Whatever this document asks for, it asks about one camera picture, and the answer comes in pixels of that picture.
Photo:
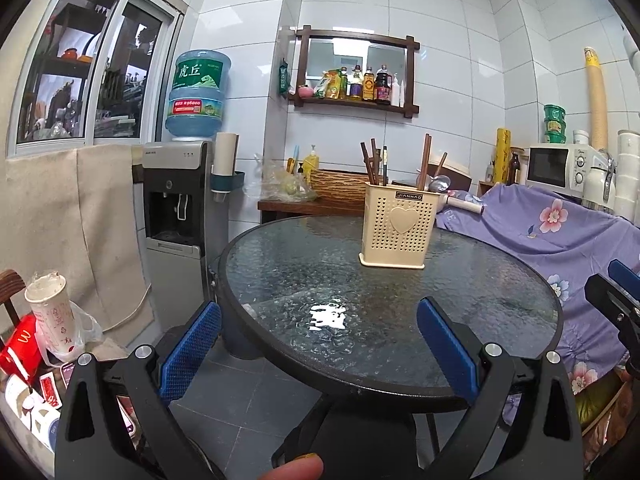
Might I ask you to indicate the dark soy sauce bottle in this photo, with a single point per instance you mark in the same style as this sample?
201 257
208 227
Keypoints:
383 89

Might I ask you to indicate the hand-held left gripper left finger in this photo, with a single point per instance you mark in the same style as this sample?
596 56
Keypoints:
192 345

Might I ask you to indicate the wooden wall shelf with mirror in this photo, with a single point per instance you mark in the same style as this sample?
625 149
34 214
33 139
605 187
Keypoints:
360 108

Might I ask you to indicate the white electric kettle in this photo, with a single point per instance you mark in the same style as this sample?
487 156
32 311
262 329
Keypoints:
595 182

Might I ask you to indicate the bottle with purple label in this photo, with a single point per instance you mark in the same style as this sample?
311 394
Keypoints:
355 86

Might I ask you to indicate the metal spoon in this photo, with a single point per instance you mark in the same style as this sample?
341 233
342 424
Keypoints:
440 184

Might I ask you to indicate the amber sauce bottle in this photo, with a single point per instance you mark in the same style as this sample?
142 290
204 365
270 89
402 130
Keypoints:
368 87

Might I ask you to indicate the clear plastic bag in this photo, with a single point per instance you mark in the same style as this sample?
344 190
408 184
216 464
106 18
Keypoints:
275 182

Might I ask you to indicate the white pipe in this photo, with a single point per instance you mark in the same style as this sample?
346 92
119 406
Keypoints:
631 55

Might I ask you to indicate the wooden chair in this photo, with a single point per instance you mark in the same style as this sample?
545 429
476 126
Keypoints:
11 282

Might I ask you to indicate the small white bottle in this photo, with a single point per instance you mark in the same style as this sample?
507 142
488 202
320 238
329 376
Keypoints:
491 174

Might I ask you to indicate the wooden counter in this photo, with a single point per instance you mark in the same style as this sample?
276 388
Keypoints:
300 207

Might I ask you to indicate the green hanging packet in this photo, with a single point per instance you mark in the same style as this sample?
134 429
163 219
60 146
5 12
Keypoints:
284 77

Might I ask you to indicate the round glass table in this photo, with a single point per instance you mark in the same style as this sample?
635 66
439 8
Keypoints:
300 270

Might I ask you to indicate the yellow sack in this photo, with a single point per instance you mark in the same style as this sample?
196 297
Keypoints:
597 405

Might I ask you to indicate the white squeeze bottle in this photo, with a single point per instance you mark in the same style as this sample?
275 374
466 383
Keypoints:
395 92

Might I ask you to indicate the yellow snack bag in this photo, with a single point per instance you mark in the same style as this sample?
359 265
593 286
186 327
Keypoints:
327 85

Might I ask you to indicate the red paper bag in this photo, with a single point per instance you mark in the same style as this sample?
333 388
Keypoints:
20 350

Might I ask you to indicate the pink small dish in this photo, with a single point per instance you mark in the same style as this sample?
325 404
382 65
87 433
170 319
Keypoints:
306 91

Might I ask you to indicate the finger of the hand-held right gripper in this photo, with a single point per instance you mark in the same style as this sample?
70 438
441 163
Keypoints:
625 274
607 295

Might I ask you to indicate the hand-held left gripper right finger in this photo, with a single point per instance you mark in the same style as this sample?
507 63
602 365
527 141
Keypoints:
447 345

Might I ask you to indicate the beige plastic utensil holder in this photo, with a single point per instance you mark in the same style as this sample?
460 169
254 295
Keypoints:
400 235

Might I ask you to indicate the white microwave oven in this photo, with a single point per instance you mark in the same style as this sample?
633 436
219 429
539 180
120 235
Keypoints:
550 167

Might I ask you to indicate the blue water jug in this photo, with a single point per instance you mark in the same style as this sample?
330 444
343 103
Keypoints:
197 100

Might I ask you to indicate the stacks of white cups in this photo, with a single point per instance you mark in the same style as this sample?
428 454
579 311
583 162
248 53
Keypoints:
629 175

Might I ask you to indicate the beige hanging cloth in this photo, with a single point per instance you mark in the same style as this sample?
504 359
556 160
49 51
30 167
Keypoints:
55 220

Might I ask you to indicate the yellow oil bottle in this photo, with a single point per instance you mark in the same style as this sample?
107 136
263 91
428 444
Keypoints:
342 85

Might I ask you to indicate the brown glass bottle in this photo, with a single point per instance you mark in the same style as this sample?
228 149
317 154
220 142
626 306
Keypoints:
515 170

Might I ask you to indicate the brown white rice cooker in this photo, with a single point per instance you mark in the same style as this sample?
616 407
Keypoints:
460 175

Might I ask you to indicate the large white paper cup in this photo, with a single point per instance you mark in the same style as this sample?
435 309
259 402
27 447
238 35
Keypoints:
50 320

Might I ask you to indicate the teal wall holder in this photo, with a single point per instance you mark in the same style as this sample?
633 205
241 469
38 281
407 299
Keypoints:
227 182

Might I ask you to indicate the sliding window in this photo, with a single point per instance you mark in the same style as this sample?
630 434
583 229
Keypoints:
70 80

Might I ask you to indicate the grey water dispenser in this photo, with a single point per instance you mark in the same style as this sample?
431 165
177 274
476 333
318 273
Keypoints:
172 170

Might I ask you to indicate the white lidded jar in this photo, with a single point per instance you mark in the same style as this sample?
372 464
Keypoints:
581 138

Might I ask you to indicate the brown wooden chopstick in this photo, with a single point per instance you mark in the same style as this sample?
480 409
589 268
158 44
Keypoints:
425 160
367 165
441 164
375 160

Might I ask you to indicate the purple floral cloth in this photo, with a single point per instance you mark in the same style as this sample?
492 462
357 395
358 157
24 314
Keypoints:
560 260

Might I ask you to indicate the wicker pattern basin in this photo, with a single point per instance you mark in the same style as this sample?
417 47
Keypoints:
337 186

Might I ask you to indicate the white plastic bag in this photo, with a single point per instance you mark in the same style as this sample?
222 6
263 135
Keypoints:
89 327

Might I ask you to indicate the black chopstick with gold band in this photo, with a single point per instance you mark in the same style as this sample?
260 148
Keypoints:
384 165

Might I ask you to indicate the yellow wrap roll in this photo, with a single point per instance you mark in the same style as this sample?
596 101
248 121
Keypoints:
503 157

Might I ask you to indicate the tall brown paper cup stack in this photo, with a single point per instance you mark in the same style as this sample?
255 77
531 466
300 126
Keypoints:
596 100

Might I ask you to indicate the yellow soap dispenser bottle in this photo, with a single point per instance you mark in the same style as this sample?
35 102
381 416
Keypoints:
311 161

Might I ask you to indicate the small wooden box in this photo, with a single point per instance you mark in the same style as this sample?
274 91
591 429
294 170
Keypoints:
486 188

